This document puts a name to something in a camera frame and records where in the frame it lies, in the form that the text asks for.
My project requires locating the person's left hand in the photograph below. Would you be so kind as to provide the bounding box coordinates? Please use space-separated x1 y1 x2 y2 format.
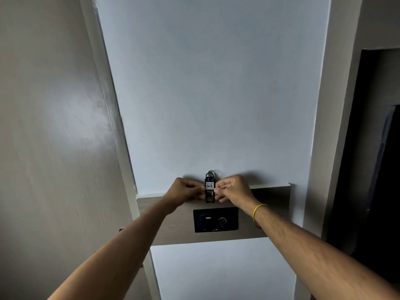
163 177 207 213

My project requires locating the person's right hand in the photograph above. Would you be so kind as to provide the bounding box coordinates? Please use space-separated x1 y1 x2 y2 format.
214 175 259 211

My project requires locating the black key tag holder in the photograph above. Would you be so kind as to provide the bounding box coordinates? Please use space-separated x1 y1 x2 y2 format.
205 171 216 204

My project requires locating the person's left forearm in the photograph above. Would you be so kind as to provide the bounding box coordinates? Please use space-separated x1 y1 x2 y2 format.
47 200 183 300

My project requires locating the person's right forearm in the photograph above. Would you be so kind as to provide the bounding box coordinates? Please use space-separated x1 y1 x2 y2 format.
247 203 400 300

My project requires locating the yellow wristband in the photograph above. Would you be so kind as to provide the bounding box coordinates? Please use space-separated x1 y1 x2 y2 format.
252 204 269 229

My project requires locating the grey door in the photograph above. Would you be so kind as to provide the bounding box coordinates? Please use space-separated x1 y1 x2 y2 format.
0 0 150 300

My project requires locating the dark wardrobe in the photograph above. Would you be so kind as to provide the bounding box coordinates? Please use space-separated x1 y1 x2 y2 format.
326 48 400 285

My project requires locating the wooden wall board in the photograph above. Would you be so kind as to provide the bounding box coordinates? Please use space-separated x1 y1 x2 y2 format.
136 183 292 246

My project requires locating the black wall switch panel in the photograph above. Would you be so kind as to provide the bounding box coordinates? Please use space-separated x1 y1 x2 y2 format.
193 207 239 233

